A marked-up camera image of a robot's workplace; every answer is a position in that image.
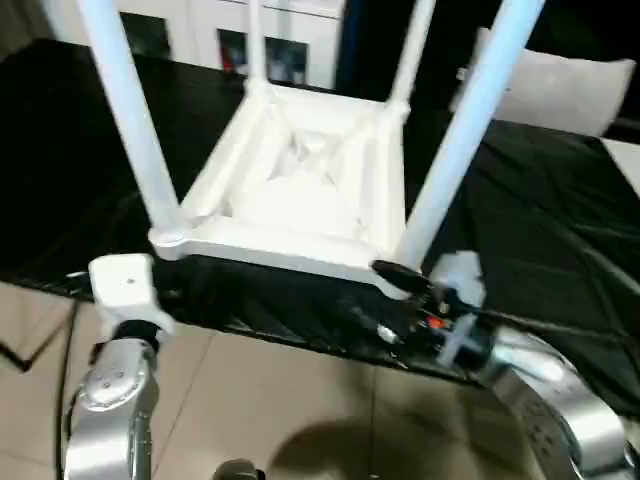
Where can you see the white plastic table top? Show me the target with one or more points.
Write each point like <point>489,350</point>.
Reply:
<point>300,225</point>

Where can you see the white plastic table leg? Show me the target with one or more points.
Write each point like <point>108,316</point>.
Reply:
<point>465,125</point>
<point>135,125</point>
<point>255,40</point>
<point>410,50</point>

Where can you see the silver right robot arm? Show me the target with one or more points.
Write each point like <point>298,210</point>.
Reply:
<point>550,390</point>

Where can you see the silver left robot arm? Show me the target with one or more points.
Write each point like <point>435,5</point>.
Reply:
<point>110,400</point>

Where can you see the black table mat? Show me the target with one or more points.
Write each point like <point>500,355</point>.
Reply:
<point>525,200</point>

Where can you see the black cabinet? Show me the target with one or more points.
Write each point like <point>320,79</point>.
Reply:
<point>380,40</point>

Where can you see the dark left robot foot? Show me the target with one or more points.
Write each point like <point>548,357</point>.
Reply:
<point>237,470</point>

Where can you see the grey cushion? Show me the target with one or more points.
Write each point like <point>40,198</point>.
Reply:
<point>565,90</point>

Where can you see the white flat board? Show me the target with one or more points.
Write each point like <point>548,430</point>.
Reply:
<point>625,165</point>

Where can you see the white glass-door cabinet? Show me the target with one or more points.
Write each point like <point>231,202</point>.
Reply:
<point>200,30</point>

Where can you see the grey curtain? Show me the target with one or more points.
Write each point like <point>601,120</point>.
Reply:
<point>20,25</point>

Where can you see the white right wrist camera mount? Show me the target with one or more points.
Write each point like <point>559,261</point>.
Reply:
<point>462,285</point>

